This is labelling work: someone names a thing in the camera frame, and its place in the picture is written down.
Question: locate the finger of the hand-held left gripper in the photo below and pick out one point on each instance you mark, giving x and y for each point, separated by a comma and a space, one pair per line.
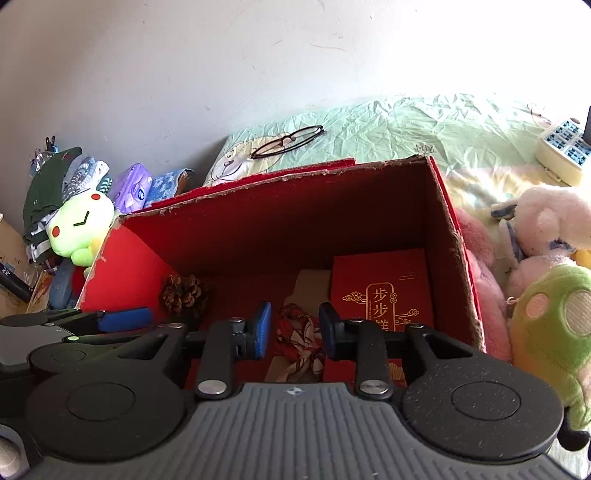
106, 337
124, 318

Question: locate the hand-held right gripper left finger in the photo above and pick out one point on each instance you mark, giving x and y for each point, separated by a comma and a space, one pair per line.
263, 330

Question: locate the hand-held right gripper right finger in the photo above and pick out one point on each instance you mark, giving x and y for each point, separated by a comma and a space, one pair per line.
328, 330

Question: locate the brown pine cone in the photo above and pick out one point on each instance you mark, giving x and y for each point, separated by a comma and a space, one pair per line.
182, 295

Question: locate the small red gift box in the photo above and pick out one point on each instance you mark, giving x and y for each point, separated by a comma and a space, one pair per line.
369, 272

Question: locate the large red cardboard box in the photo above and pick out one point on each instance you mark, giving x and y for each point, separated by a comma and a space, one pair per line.
277, 221

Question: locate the beige card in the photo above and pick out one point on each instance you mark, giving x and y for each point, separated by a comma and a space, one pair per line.
314, 286

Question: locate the printed booklet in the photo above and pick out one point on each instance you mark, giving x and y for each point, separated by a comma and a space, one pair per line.
39, 293

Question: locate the black bottle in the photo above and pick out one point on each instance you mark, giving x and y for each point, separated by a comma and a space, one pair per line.
11, 279

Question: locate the light green frog plush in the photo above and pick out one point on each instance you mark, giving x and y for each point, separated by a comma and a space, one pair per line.
78, 221

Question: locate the brown cardboard box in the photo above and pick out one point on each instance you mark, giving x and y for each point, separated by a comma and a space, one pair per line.
9, 240

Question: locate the purple packet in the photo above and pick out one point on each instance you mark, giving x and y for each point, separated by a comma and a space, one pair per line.
131, 187

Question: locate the blue checked cloth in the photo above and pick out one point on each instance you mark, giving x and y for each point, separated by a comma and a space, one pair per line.
166, 184

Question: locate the pile of folded clothes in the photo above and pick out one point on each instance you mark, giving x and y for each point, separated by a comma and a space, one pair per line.
46, 184

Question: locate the pink plush toy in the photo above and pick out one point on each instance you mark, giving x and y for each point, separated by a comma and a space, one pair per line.
485, 286

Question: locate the black clip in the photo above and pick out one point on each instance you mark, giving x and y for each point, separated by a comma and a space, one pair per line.
51, 144

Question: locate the black framed glasses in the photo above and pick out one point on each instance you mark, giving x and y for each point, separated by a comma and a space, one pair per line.
287, 137

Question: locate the green and cream plush toy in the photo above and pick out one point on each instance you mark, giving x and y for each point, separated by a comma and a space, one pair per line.
563, 332

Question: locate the white plush toy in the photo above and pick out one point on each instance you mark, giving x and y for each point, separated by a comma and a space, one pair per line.
549, 221

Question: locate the black power adapter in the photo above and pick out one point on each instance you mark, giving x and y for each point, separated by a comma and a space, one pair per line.
588, 124

